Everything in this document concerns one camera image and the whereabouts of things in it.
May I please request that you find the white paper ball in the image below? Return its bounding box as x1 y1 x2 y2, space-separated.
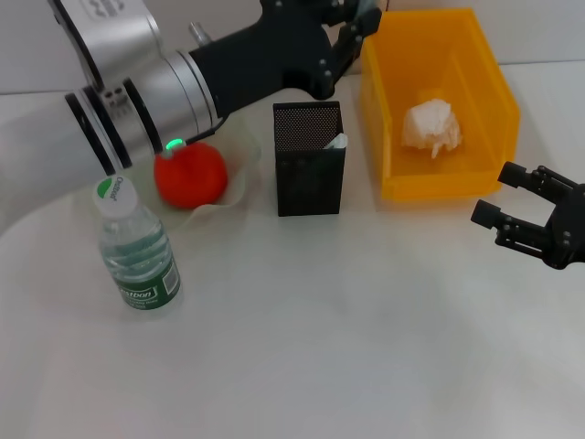
401 98 466 160

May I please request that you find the green glass fruit plate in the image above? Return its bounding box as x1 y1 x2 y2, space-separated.
81 113 262 230

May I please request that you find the black mesh pen holder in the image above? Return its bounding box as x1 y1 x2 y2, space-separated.
272 101 348 219

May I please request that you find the clear green-label water bottle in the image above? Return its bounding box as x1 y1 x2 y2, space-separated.
90 176 183 313

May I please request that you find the yellow plastic bin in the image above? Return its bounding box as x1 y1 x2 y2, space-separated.
357 7 522 202

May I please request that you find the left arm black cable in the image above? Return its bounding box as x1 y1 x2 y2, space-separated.
182 117 226 145

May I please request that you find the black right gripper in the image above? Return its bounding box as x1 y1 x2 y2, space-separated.
470 160 585 271

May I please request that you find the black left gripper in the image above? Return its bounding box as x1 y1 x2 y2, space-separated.
188 0 384 123

